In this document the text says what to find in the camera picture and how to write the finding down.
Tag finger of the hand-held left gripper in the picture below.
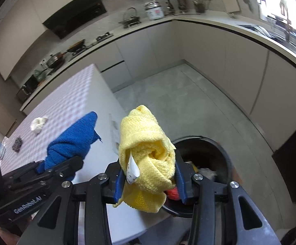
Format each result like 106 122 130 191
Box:
6 155 84 197
2 161 47 185

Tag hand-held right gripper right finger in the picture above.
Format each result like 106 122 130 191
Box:
175 156 282 245

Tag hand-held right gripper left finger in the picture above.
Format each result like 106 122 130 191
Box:
23 162 128 245

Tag blue cloth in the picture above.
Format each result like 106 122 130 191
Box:
44 111 103 182

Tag black trash bin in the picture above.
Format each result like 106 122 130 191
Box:
163 135 236 218

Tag yellow cloth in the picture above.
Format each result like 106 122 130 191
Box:
113 105 177 213

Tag steel wool scourer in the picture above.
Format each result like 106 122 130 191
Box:
12 137 23 153

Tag white crumpled tissue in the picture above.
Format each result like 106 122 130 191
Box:
30 116 49 134

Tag black toaster oven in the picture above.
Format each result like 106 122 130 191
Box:
16 74 40 102

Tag green ceramic vase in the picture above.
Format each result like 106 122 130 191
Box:
34 69 47 81

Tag wok with glass lid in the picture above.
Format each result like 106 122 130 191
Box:
46 52 67 68

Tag black frying pan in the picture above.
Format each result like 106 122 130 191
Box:
66 39 87 53

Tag black gas stove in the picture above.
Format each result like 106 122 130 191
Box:
95 32 113 42

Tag beige lower cabinets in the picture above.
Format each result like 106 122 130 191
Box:
97 20 296 154

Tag black range hood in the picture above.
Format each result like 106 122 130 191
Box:
43 0 107 39

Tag kitchen counter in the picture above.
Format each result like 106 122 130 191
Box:
20 13 296 113

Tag kitchen sink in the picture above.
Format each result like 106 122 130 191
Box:
237 23 276 41

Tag white rice cooker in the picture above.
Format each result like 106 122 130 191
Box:
144 1 164 21

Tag dark utensil holder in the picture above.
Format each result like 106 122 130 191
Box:
194 0 206 13

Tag metal utensil rack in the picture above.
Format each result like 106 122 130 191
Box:
166 0 189 14

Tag window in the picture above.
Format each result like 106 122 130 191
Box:
255 0 296 45

